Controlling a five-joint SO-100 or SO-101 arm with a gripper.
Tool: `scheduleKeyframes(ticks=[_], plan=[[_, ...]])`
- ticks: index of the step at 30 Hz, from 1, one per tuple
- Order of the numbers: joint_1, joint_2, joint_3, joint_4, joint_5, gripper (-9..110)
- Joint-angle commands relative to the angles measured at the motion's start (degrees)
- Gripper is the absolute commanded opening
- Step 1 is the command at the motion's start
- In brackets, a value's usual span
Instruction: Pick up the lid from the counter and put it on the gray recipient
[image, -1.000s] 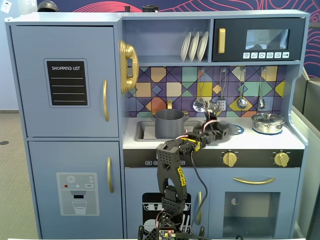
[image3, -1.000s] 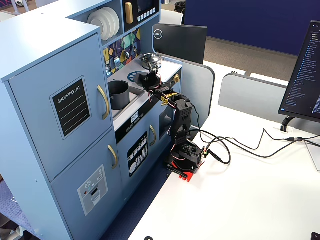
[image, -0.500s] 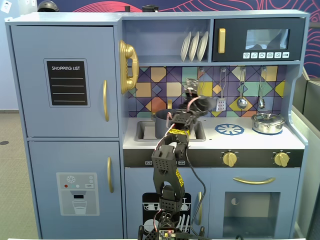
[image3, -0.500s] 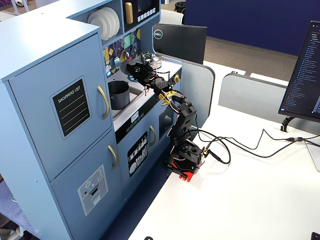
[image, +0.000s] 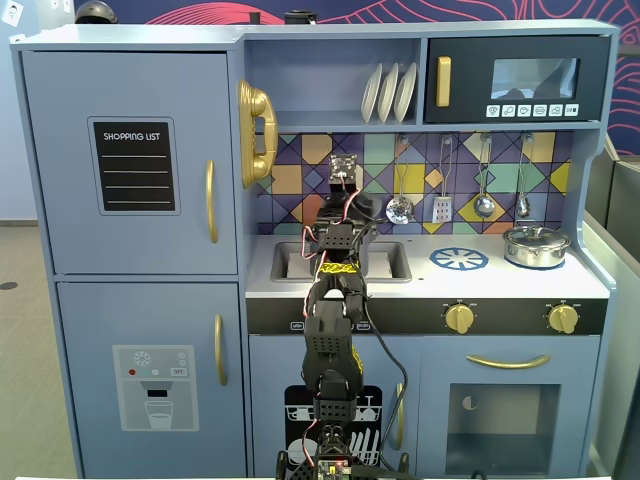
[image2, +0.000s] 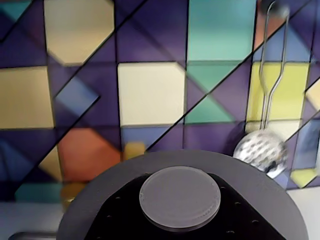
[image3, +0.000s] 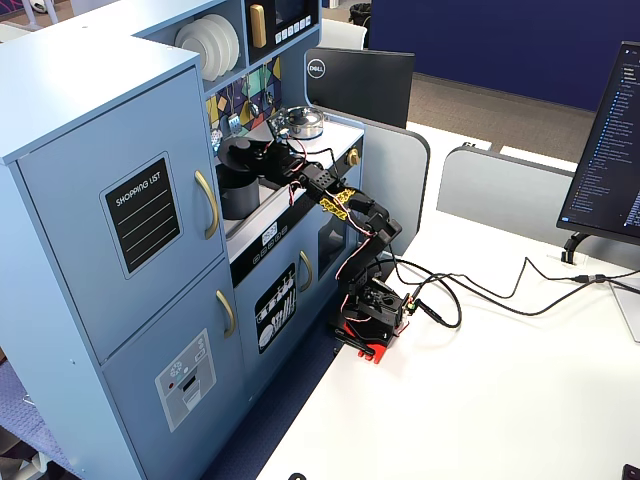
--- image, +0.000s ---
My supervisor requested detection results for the gold stove knob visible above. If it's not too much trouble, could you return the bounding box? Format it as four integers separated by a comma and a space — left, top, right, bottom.
443, 302, 477, 335
547, 303, 581, 335

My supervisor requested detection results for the gray metal cabinet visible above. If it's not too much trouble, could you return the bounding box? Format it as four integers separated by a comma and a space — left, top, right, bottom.
582, 133, 640, 480

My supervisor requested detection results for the small wrist camera board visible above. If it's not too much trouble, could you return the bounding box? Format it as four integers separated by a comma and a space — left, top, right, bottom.
328, 153, 359, 185

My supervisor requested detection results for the dark blue microwave door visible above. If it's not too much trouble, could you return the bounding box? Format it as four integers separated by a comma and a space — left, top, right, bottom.
422, 35, 612, 125

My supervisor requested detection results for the gray metal pot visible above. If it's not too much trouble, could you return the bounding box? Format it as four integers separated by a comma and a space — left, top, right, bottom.
502, 234, 572, 269

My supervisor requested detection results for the gold toy telephone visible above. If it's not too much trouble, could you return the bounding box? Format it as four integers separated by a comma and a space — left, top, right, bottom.
236, 79, 279, 190

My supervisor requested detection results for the dark helmet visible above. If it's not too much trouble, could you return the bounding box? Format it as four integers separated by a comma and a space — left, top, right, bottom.
74, 0, 120, 25

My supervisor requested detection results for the long black cable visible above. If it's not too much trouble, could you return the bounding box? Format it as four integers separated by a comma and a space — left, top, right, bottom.
349, 219, 409, 474

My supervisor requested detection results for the metal ladle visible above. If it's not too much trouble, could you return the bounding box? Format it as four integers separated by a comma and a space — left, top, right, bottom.
472, 133, 497, 219

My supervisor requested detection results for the gold microwave handle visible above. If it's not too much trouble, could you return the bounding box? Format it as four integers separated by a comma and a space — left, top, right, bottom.
435, 56, 452, 108

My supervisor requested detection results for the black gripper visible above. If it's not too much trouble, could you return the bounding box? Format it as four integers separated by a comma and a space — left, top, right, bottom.
317, 182, 384, 227

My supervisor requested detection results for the metal slotted spatula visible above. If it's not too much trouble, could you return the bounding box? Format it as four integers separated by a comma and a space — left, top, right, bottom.
432, 135, 456, 224

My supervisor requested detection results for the blue oven door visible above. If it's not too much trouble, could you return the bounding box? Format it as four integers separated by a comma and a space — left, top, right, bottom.
420, 335, 601, 479

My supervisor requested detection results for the gray ice dispenser decal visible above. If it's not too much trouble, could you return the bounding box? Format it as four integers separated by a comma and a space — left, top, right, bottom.
111, 343, 200, 433

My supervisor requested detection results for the gold oven door handle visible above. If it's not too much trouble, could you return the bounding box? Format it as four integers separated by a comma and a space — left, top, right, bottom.
465, 353, 552, 370

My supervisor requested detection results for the blue burner decal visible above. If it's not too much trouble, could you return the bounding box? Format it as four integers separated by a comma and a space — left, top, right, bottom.
428, 246, 490, 274

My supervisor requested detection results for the metal skimmer spoon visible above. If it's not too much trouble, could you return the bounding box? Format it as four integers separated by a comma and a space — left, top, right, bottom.
385, 134, 416, 225

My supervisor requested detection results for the white toy plate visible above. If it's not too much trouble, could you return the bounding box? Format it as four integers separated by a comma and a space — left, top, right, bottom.
393, 61, 419, 124
377, 62, 401, 125
360, 63, 384, 125

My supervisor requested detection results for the gray toy sink basin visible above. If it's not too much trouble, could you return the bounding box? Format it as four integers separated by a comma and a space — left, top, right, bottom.
269, 240, 414, 285

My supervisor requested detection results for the gold fridge door handle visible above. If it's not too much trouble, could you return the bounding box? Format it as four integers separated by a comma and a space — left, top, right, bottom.
204, 159, 220, 245

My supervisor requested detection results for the small metal spoon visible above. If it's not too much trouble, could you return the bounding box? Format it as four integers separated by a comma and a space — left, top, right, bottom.
515, 132, 532, 219

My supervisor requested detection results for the tall blue fridge door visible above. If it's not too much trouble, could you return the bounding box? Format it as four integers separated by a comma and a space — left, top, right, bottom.
20, 49, 239, 276

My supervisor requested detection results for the black control panel strip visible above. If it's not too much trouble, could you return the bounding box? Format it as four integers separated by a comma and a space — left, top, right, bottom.
246, 297, 609, 336

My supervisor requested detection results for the gold dishwasher door handle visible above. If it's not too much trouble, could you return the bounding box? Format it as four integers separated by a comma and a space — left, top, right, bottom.
394, 382, 406, 451

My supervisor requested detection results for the black shopping list board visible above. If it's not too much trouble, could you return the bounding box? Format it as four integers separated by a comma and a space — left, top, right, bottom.
87, 116, 181, 217

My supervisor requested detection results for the white wall outlet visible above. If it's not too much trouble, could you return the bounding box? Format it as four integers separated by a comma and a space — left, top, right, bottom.
1, 2, 26, 29

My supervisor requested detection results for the metal pot lid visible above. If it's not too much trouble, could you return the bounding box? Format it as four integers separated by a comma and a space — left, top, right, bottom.
503, 224, 569, 247

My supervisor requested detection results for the blue dishwasher door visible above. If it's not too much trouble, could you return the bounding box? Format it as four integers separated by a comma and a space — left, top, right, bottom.
248, 334, 422, 479

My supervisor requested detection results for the thin red servo cable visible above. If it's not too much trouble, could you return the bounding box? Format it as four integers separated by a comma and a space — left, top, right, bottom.
337, 169, 364, 221
301, 417, 321, 469

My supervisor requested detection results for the gold freezer door handle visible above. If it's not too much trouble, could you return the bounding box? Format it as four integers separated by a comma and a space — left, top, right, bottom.
213, 313, 229, 387

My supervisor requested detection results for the blue wooden toy kitchen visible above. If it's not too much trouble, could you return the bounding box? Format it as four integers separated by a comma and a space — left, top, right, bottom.
9, 18, 621, 479

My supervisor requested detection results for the blue freezer door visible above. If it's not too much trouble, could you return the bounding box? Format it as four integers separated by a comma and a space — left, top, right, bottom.
55, 280, 249, 479

